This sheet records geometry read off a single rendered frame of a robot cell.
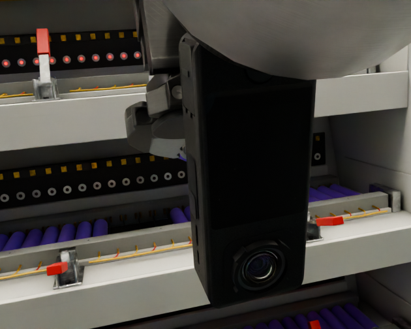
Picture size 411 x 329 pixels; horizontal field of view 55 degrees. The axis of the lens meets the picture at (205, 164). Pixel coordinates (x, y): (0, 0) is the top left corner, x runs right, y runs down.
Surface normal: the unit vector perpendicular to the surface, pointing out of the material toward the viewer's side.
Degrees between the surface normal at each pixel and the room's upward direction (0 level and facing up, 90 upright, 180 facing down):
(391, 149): 90
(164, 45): 86
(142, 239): 106
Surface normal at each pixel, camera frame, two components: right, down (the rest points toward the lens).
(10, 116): 0.24, 0.18
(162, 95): -0.47, -0.06
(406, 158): -0.97, 0.12
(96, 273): -0.08, -0.98
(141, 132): 0.15, 0.98
